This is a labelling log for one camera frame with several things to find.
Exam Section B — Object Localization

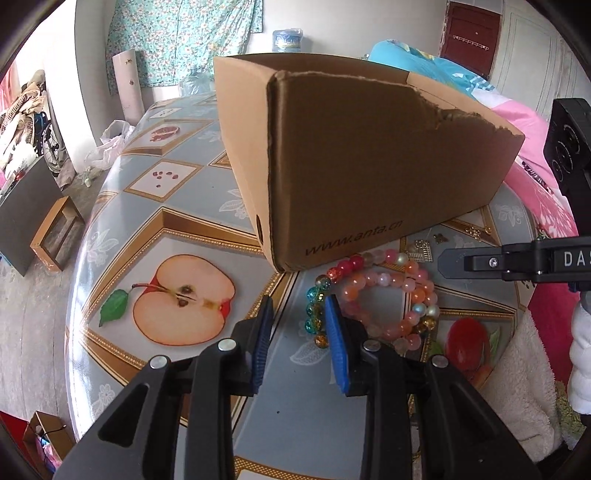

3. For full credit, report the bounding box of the white plastic bag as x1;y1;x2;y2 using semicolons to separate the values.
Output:
85;120;137;169

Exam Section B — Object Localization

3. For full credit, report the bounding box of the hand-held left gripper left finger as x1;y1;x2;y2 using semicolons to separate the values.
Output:
53;294;275;480

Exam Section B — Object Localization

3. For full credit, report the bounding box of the wooden stool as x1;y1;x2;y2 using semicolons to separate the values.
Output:
30;196;86;273

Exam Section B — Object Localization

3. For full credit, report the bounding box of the wheelchair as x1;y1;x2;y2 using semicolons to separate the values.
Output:
32;111;70;174

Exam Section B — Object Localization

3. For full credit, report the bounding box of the white paper roll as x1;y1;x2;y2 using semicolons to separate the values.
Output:
112;48;146;125

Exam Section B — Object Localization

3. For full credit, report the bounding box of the blue label water bottle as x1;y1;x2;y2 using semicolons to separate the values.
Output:
271;28;303;54

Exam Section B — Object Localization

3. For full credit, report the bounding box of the pink orange bead bracelet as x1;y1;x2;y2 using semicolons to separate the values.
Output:
339;271;437;354

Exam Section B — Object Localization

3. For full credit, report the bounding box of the small silver tag charm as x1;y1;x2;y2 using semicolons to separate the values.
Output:
406;242;432;264

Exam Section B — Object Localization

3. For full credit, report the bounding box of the fruit printed tablecloth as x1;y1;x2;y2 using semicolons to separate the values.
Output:
65;90;541;480

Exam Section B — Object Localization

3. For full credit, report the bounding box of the clear empty water bottle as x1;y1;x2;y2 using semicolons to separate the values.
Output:
179;69;217;97

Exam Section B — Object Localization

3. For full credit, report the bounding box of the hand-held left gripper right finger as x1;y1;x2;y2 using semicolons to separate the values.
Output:
324;294;541;480

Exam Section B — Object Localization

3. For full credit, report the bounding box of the white fleece towel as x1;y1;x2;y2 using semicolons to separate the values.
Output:
480;314;583;462

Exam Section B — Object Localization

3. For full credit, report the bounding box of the dark red door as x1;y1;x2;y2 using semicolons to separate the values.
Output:
438;0;502;79

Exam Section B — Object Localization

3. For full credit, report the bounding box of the grey cabinet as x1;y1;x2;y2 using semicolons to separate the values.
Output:
0;157;63;278

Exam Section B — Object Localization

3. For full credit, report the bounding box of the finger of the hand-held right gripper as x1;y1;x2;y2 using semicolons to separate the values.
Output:
438;247;506;280

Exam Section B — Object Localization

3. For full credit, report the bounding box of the pile of clothes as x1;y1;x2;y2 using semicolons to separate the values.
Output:
0;69;49;185

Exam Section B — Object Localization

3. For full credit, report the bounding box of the blue printed quilt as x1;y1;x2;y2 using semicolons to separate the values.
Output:
368;39;497;93

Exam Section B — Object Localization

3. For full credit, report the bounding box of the metal coat hook rack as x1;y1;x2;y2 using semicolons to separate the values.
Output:
451;34;491;49

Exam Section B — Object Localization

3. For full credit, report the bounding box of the pink blanket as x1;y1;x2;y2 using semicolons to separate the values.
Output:
471;85;591;386

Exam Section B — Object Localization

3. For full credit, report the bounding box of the brown cardboard box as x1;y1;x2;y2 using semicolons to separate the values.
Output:
213;53;526;273

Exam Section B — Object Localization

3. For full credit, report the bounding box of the multicoloured bead bracelet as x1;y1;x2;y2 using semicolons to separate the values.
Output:
305;249;440;355

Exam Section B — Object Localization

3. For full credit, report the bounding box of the floral teal wall cloth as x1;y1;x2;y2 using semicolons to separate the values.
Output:
107;0;265;95

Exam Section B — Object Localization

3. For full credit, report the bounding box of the brown paper bag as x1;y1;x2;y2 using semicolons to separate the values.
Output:
23;411;75;480

